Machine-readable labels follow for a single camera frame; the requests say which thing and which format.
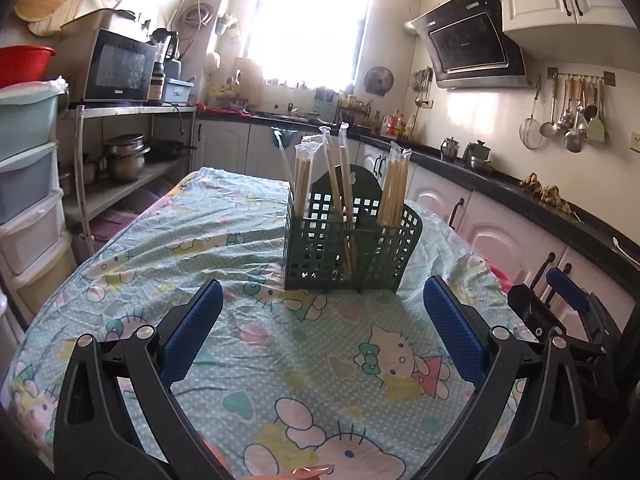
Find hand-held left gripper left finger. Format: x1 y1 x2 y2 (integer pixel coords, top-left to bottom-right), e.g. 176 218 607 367
52 278 224 480

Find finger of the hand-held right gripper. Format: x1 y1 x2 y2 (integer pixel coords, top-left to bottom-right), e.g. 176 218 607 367
507 284 576 353
545 267 623 346

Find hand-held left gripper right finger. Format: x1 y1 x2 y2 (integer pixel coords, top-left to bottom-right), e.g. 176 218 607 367
422 275 591 480

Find green plastic utensil basket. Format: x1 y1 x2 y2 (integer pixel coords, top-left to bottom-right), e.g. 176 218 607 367
284 164 424 295

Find pile of wooden chopsticks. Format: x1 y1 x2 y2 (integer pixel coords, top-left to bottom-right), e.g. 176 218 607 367
292 122 413 281

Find thin white stick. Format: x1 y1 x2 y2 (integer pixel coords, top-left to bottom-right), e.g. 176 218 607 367
277 141 297 211

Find person's left hand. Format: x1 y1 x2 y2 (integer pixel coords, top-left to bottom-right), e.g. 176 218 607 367
202 440 335 480

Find pink cloth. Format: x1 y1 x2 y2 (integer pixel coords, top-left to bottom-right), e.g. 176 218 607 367
487 265 516 291

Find white lower cabinets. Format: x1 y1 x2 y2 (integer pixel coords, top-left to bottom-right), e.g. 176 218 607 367
192 120 640 321

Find cartoon printed tablecloth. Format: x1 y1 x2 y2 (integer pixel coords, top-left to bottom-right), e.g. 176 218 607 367
10 166 521 480

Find ginger roots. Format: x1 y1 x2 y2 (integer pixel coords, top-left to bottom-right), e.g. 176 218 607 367
519 172 576 216

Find black countertop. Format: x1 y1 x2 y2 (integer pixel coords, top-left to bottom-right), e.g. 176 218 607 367
195 110 640 281

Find purple storage box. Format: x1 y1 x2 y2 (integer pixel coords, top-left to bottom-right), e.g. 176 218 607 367
92 212 126 241

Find large steel spoon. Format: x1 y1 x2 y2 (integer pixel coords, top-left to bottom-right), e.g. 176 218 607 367
564 85 585 154

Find steel ladle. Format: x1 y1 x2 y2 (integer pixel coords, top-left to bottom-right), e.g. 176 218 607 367
539 80 559 138

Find green spatula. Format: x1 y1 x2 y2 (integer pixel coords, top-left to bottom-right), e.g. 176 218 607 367
586 82 607 143

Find stacked steel pots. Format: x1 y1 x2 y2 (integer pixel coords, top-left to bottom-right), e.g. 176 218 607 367
102 133 151 183

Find black frying pan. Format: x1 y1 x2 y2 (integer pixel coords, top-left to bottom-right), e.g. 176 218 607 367
145 139 198 161

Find red and yellow seasoning bottles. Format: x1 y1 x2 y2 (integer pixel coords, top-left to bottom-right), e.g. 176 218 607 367
382 110 416 138

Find red cloth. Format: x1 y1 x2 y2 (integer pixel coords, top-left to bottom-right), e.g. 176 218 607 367
196 104 251 117

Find pastel plastic drawer tower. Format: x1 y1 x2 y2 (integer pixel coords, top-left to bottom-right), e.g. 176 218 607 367
0 80 76 313

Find metal shelf rack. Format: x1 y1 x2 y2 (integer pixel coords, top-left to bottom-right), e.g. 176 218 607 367
60 104 198 256

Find black dish rack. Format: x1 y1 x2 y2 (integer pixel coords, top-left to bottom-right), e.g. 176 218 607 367
337 102 376 133

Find blue plastic box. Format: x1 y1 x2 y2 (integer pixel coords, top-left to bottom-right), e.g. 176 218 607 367
162 78 195 106

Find small round fan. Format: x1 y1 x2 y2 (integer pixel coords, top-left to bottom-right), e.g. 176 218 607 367
363 66 395 97

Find teal knife block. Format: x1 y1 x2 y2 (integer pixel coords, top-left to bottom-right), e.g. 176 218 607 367
313 87 338 123

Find beige cutting board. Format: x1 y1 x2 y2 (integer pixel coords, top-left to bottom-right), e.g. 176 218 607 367
232 56 264 106

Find black range hood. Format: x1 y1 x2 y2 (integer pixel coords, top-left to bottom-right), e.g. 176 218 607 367
404 0 532 91

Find black microwave oven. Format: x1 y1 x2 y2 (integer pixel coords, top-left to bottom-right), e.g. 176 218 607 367
62 28 157 107

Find dark blender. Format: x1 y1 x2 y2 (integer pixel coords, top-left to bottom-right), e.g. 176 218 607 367
147 27 181 106

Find red plastic basin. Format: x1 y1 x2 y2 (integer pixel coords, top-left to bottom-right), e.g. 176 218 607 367
0 45 57 88

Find steel tray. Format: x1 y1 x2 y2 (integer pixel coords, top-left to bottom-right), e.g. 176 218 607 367
60 8 138 41

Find window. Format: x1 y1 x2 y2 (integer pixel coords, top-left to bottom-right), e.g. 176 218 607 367
243 0 376 88

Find wire mesh skimmer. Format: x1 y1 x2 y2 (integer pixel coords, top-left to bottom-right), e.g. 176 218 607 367
519 77 543 150

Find wall utensil rail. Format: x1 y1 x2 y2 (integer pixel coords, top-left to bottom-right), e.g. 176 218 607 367
546 66 616 86

